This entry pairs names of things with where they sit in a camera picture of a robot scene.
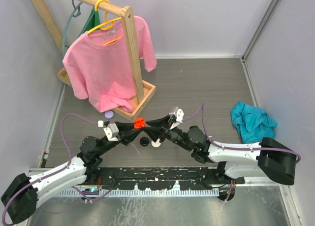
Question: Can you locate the red earbud case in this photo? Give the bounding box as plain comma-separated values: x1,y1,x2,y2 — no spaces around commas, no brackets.
133,117,146,129

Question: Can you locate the purple earbud case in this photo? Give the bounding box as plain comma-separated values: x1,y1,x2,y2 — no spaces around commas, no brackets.
104,110,114,119

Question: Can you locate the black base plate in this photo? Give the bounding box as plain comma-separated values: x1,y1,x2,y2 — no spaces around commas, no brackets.
84,167,231,191

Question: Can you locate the teal crumpled cloth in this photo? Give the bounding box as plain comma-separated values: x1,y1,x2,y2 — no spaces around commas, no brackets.
230,101,278,143

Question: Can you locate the yellow hanger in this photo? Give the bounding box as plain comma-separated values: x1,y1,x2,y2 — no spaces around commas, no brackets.
87,0,121,34

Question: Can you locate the teal hanger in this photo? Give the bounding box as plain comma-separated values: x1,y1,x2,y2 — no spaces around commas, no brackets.
62,0,82,57

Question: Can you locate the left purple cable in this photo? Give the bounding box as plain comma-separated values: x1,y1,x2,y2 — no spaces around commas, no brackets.
0,113,101,226

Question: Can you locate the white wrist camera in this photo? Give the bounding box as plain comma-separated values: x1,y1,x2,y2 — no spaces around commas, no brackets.
97,120,119,141
169,106,184,130

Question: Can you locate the green garment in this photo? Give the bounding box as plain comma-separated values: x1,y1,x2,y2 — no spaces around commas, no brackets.
79,8,100,36

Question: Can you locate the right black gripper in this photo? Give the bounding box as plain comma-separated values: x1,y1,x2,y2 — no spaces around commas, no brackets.
141,114,193,152

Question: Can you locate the white slotted cable duct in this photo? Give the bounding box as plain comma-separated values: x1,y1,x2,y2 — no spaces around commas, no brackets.
56,186,220,197

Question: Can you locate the white earbud case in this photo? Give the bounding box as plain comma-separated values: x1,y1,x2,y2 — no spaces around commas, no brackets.
151,141,161,148

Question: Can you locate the pink t-shirt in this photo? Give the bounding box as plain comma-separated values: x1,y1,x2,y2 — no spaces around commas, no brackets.
62,15,157,113

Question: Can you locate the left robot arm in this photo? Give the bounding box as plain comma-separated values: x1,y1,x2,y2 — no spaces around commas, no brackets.
0,121,146,226

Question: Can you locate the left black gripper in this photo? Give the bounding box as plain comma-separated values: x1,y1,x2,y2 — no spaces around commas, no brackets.
96,122,142,156

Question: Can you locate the black earbud case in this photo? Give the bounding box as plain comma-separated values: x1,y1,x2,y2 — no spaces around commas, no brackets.
139,136,150,147

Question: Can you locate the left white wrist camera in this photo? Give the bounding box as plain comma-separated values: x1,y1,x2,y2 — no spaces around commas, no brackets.
97,120,119,141

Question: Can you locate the wooden clothes rack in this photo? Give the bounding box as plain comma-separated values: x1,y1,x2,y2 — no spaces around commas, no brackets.
31,0,156,121

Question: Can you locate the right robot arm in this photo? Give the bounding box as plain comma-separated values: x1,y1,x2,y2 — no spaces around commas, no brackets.
143,115,299,186

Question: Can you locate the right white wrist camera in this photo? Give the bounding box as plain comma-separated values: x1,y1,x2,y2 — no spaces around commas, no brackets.
169,106,184,130

